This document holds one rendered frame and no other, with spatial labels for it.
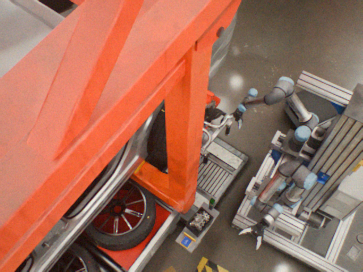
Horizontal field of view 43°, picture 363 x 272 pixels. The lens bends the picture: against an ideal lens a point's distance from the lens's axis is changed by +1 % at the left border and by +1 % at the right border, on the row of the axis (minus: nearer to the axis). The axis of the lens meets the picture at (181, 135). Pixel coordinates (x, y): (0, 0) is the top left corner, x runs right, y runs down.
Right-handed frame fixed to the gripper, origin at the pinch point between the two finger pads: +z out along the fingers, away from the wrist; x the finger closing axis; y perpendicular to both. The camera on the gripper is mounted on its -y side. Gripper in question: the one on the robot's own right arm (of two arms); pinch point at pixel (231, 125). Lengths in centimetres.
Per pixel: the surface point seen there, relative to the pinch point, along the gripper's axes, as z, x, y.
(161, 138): 50, -37, 17
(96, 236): 136, -44, -33
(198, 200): 50, 3, -75
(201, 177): 28, -8, -77
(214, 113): 9.2, -12.8, 21.2
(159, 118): 41, -45, 27
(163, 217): 87, -11, -56
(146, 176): 75, -36, -15
